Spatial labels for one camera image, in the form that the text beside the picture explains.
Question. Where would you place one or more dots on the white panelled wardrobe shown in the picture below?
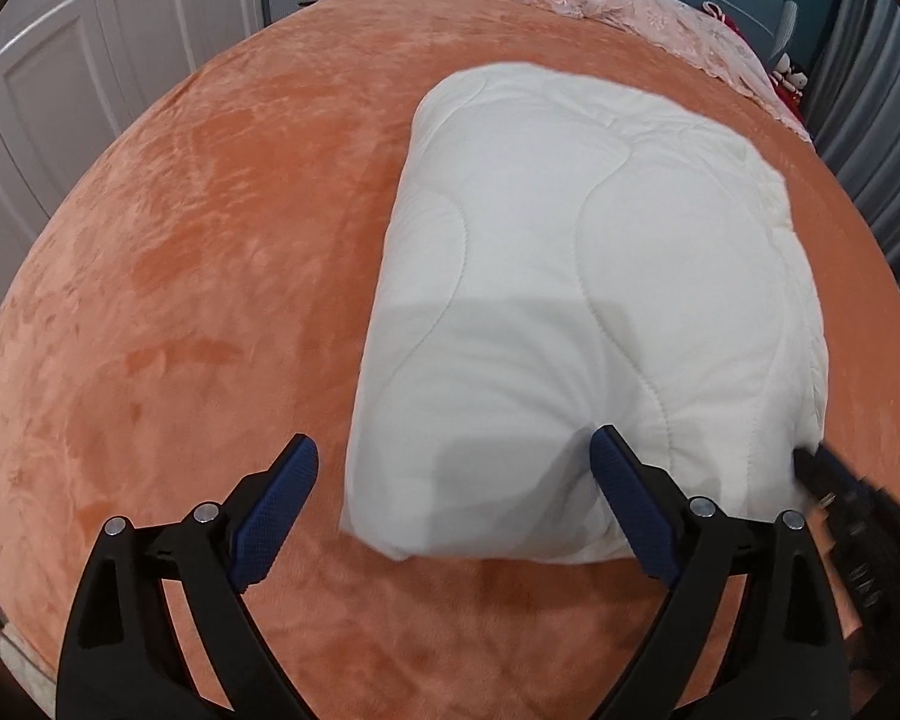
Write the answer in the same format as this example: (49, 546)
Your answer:
(74, 74)

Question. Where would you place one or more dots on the red fabric item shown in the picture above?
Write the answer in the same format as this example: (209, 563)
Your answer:
(788, 82)

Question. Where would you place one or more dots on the white quilted comforter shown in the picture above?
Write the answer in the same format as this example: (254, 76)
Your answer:
(567, 253)

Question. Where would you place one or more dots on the grey pleated curtain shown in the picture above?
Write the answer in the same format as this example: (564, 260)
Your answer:
(853, 114)

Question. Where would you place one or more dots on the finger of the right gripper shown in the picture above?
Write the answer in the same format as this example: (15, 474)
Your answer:
(824, 476)

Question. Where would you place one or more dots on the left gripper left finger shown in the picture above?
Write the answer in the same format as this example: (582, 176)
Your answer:
(159, 627)

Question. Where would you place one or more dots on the orange plush bedspread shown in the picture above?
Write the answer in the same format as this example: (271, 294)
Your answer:
(202, 296)

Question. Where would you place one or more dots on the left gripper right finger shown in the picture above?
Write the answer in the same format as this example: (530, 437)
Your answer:
(785, 656)

